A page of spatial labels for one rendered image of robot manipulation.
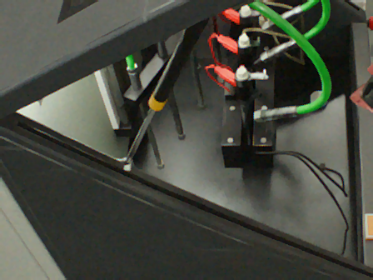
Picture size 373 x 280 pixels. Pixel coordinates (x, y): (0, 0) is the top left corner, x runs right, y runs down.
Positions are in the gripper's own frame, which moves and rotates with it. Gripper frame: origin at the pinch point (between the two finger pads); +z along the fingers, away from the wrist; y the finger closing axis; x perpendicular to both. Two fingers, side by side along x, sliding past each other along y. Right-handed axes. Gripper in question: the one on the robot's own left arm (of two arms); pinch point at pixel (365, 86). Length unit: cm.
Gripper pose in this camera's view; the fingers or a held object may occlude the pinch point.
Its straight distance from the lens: 103.3
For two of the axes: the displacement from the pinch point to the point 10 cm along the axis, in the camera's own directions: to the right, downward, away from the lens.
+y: -5.6, 7.8, -2.8
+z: -4.2, 0.2, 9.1
